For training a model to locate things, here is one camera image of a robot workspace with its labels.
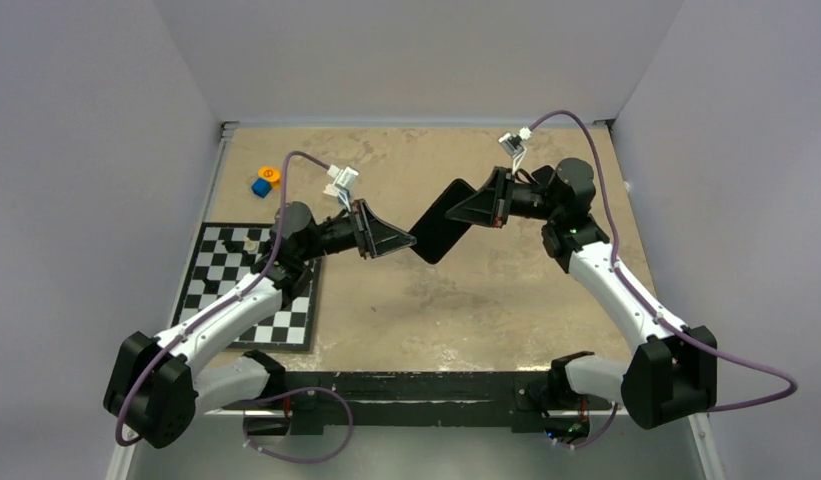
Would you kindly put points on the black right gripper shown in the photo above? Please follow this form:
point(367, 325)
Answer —
point(491, 205)

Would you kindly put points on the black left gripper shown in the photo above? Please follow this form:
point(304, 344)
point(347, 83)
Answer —
point(371, 236)

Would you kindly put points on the black phone case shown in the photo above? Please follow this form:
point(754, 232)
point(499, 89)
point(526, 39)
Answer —
point(435, 234)

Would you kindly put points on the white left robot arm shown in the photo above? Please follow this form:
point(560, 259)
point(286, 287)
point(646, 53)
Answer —
point(160, 383)

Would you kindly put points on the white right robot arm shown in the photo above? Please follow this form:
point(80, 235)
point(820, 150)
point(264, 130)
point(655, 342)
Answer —
point(671, 375)

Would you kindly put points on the orange toy piece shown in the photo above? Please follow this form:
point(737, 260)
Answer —
point(271, 175)

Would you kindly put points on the blue toy brick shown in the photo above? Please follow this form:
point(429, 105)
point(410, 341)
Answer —
point(261, 187)

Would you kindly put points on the black chess piece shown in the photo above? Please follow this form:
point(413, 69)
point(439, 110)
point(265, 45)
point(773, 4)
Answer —
point(231, 246)

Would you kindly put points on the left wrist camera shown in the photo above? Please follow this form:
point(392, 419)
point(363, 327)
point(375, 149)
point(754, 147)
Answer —
point(342, 180)

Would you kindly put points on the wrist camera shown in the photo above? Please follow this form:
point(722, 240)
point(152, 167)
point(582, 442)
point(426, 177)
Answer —
point(342, 180)
point(514, 144)

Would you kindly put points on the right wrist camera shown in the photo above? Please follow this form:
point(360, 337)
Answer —
point(514, 144)

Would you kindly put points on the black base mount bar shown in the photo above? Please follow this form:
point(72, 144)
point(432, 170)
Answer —
point(519, 401)

